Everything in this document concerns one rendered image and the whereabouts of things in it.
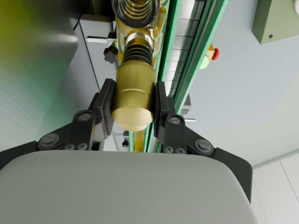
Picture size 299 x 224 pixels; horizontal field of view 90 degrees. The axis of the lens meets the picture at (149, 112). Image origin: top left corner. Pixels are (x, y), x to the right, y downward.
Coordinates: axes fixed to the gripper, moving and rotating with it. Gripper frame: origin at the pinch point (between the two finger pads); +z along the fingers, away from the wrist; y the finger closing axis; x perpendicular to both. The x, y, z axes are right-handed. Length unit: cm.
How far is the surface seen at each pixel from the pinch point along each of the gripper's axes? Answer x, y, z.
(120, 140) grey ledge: -67, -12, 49
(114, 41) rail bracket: -1.4, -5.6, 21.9
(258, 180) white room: -417, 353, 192
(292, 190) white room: -337, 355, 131
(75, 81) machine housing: -10.7, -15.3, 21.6
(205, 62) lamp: -10.1, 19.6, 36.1
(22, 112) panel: -3.7, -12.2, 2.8
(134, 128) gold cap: -5.7, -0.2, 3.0
